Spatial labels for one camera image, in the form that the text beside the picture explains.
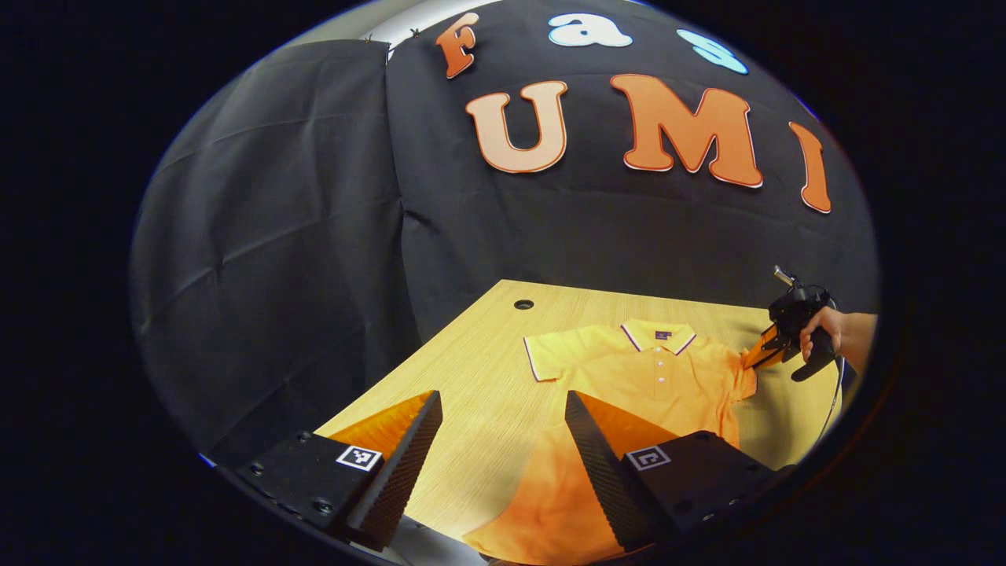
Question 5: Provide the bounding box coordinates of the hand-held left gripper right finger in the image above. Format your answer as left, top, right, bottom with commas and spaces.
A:
564, 389, 795, 553

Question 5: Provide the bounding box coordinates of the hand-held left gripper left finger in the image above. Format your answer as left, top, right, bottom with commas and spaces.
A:
236, 389, 445, 553

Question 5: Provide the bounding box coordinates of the orange T-shirt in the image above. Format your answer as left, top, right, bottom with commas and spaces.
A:
462, 318, 759, 566

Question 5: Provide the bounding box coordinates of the black cable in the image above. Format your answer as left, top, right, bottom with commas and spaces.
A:
816, 358, 848, 443

